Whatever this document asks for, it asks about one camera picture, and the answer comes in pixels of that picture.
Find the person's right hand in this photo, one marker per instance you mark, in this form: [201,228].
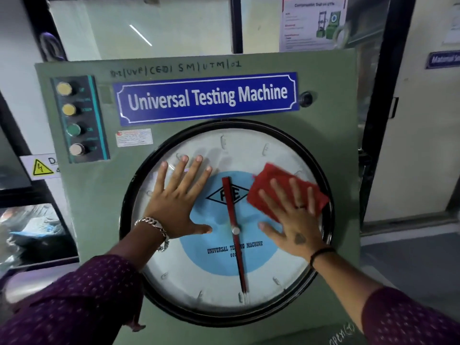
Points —
[296,226]

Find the person's left hand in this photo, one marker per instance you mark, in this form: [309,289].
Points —
[176,208]

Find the person's left middle finger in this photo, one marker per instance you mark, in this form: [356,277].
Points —
[191,176]

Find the person's right middle finger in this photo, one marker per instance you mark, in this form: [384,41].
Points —
[282,193]

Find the person's left thumb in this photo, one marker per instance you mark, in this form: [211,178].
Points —
[202,229]

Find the person's left little finger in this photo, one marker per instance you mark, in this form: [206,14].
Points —
[161,179]

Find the person's right thumb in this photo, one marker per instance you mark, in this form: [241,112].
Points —
[269,231]

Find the red cleaning cloth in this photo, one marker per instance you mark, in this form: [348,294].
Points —
[264,186]

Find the person's left forearm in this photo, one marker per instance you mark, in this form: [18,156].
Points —
[82,294]

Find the person's right forearm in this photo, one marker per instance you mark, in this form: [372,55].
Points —
[370,298]

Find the red dial pointer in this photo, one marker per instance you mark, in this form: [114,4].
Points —
[233,226]

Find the small white red sticker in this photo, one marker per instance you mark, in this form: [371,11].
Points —
[134,137]

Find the round white dial gauge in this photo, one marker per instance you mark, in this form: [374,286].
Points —
[215,283]

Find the black wrist band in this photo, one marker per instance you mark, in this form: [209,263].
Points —
[321,253]

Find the green testing machine cabinet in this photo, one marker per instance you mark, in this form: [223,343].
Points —
[323,140]

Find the blue name plate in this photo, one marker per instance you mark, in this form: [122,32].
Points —
[206,98]

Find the white push button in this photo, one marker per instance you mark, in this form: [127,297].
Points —
[77,149]

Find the black button control panel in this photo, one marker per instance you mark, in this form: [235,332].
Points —
[91,118]

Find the black round knob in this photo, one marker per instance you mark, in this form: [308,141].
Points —
[306,99]

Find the green push button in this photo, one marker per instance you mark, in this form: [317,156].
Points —
[73,130]

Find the yellow push button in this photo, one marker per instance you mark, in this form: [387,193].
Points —
[64,89]
[69,109]

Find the yellow triangle warning sign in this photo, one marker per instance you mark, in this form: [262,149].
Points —
[40,167]

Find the cream door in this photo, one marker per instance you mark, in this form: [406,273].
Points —
[420,122]

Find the white instruction poster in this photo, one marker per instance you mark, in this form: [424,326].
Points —
[312,21]

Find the small blue door sign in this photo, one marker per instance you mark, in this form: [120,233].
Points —
[443,59]

